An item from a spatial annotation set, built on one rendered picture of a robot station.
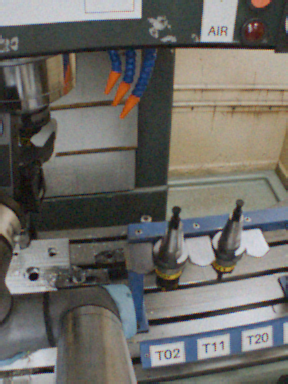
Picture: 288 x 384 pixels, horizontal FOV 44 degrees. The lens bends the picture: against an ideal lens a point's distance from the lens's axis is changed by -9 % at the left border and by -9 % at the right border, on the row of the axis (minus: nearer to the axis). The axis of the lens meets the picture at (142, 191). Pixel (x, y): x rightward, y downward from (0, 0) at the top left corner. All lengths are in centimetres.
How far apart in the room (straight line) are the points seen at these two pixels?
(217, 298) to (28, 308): 65
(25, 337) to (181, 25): 38
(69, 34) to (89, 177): 93
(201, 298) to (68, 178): 57
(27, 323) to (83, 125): 75
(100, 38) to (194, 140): 139
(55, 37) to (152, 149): 94
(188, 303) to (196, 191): 88
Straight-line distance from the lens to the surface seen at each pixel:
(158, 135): 121
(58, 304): 46
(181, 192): 177
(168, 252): 65
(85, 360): 33
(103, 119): 111
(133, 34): 33
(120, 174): 123
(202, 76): 154
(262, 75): 164
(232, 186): 185
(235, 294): 104
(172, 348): 88
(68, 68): 52
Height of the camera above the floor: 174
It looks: 41 degrees down
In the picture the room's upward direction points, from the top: 1 degrees clockwise
